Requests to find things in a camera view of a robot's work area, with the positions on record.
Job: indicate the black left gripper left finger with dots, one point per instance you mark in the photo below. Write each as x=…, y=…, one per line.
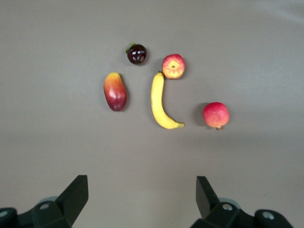
x=59, y=211

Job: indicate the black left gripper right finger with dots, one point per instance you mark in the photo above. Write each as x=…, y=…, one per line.
x=223, y=216

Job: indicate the yellow banana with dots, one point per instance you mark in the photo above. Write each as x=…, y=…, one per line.
x=157, y=102

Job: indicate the red yellow apple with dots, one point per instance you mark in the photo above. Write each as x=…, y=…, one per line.
x=173, y=66

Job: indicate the brown table mat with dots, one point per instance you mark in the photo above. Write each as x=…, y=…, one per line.
x=47, y=118

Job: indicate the red pomegranate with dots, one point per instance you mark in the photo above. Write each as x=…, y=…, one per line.
x=216, y=115

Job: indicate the red yellow mango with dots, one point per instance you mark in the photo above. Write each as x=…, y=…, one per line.
x=115, y=92

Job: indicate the dark purple mangosteen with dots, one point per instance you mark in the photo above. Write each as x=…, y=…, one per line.
x=136, y=54

